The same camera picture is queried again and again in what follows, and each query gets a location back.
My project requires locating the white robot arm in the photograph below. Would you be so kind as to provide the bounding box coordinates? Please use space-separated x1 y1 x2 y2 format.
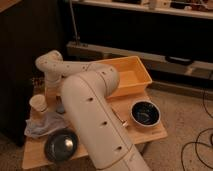
35 50 151 171

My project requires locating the purple bowl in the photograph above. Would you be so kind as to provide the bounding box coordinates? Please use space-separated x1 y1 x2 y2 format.
130 100 161 128

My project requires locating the dark metal bowl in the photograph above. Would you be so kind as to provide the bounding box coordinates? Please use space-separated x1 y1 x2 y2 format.
44 129 78 163

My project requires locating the yellow plastic bin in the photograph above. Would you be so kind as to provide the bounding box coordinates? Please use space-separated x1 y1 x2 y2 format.
99 56 152 98

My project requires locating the metal fork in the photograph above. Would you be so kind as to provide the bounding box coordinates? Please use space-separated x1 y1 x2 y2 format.
121 120 129 128

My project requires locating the blue sponge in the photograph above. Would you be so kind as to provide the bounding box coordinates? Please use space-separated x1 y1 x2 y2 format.
56 103 65 114

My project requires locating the white paper cup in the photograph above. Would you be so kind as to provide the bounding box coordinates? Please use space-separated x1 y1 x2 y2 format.
29 94 47 113

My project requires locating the grey cloth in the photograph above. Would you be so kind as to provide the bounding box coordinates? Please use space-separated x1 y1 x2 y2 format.
24 112 69 139

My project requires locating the grey metal pole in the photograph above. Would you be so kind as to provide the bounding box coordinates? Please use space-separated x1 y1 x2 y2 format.
69 0 80 45

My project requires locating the white shelf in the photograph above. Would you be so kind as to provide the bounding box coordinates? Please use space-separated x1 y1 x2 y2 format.
70 0 213 20

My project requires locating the black floor cable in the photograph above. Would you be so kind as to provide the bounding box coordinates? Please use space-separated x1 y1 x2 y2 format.
180 71 213 171

